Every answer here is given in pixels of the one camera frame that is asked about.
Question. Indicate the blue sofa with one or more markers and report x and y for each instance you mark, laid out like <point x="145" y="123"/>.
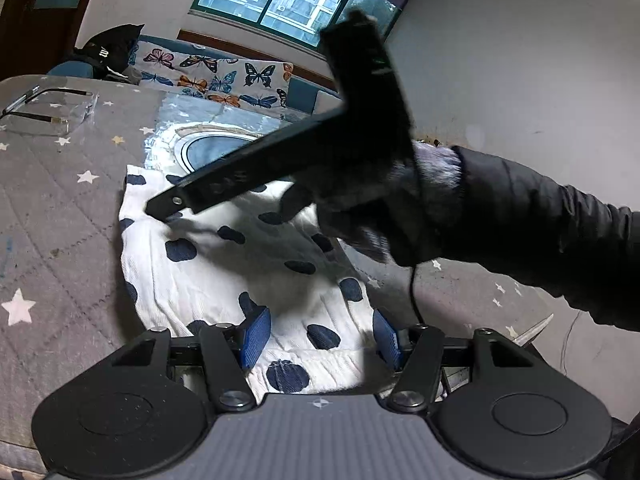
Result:
<point x="302" y="95"/>

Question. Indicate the person's right hand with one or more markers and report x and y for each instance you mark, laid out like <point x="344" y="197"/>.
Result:
<point x="400" y="210"/>

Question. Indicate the white navy polka-dot pants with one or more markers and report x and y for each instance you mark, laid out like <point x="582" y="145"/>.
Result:
<point x="210" y="280"/>

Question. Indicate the grey star tablecloth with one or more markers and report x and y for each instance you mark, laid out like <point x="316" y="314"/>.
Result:
<point x="50" y="200"/>

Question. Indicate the person's right forearm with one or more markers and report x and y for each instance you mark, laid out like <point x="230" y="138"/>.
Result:
<point x="525" y="230"/>

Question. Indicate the butterfly print pillow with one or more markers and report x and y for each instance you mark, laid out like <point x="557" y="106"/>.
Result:
<point x="260" y="85"/>
<point x="170" y="67"/>

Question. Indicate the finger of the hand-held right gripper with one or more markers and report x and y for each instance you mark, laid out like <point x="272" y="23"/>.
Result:
<point x="225" y="182"/>

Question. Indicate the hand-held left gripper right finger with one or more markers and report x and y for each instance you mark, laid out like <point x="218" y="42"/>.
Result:
<point x="387" y="335"/>

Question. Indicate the black bag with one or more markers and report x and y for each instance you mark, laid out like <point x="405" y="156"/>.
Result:
<point x="110" y="50"/>

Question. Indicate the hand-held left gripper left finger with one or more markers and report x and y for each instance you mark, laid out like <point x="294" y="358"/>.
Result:
<point x="255" y="332"/>

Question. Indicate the eyeglasses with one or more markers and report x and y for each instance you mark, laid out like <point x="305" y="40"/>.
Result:
<point x="82" y="110"/>

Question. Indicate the dark wooden door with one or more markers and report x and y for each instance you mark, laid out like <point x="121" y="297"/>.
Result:
<point x="30" y="25"/>

